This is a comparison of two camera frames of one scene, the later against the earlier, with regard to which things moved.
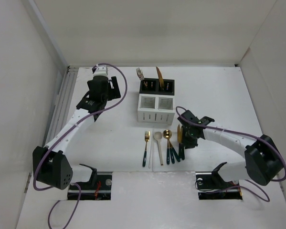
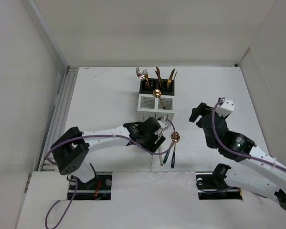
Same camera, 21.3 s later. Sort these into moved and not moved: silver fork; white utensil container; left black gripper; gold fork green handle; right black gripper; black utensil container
Moved: left black gripper; right black gripper; gold fork green handle
Not moved: silver fork; black utensil container; white utensil container
